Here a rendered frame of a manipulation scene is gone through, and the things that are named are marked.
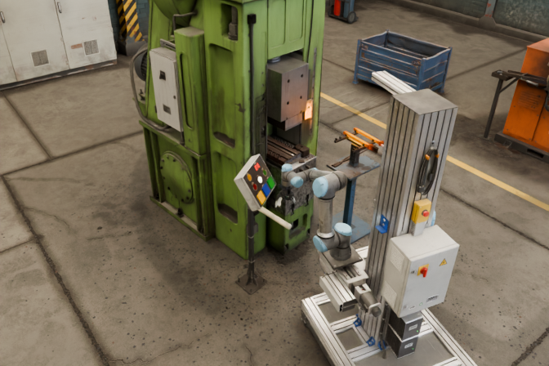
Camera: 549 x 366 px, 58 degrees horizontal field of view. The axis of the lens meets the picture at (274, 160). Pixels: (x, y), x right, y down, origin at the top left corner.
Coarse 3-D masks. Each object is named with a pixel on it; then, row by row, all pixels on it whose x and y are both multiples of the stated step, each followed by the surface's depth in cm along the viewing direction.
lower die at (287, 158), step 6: (270, 138) 435; (270, 144) 425; (282, 144) 427; (270, 150) 419; (276, 150) 418; (282, 150) 416; (294, 150) 418; (270, 156) 415; (276, 156) 412; (282, 156) 411; (288, 156) 410; (294, 156) 412; (300, 156) 418; (276, 162) 412; (282, 162) 407; (288, 162) 409; (294, 162) 415
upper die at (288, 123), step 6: (300, 114) 395; (270, 120) 397; (276, 120) 392; (288, 120) 387; (294, 120) 393; (300, 120) 398; (276, 126) 394; (282, 126) 389; (288, 126) 390; (294, 126) 396
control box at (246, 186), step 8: (248, 160) 372; (256, 160) 366; (248, 168) 356; (264, 168) 373; (240, 176) 349; (256, 176) 361; (264, 176) 370; (272, 176) 380; (240, 184) 350; (248, 184) 350; (256, 184) 358; (264, 184) 367; (248, 192) 351; (256, 192) 355; (248, 200) 355; (256, 200) 353; (256, 208) 356
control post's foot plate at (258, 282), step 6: (246, 276) 429; (252, 276) 419; (258, 276) 429; (240, 282) 423; (246, 282) 419; (252, 282) 422; (258, 282) 423; (264, 282) 423; (246, 288) 417; (252, 288) 417; (258, 288) 417
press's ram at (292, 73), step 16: (272, 64) 376; (288, 64) 376; (304, 64) 376; (272, 80) 370; (288, 80) 369; (304, 80) 382; (272, 96) 377; (288, 96) 376; (304, 96) 390; (272, 112) 384; (288, 112) 383
